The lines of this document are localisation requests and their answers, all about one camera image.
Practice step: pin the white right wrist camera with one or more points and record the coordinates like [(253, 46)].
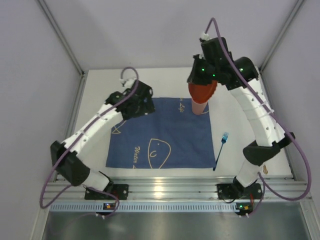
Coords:
[(204, 37)]

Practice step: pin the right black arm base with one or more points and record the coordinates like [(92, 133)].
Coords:
[(228, 191)]

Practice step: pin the orange plastic plate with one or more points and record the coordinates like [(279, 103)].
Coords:
[(202, 93)]

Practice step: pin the gold metal spoon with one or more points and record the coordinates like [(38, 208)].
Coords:
[(265, 170)]

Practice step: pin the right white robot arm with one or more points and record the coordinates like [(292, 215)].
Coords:
[(270, 137)]

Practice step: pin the pink plastic cup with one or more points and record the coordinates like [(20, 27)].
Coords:
[(198, 108)]

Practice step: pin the aluminium frame rail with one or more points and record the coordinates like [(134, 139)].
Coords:
[(171, 189)]

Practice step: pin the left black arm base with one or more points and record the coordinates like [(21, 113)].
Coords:
[(120, 191)]

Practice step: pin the perforated grey cable duct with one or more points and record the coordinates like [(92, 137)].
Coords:
[(152, 207)]

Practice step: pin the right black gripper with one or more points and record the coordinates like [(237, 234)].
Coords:
[(200, 78)]

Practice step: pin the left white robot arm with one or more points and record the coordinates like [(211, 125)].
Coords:
[(68, 157)]

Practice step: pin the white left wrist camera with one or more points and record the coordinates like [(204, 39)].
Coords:
[(128, 83)]

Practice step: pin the blue cloth placemat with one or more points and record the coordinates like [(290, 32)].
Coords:
[(171, 137)]

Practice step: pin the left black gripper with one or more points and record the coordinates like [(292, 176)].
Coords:
[(144, 105)]

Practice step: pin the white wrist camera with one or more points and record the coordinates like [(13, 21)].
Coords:
[(128, 83), (204, 37)]

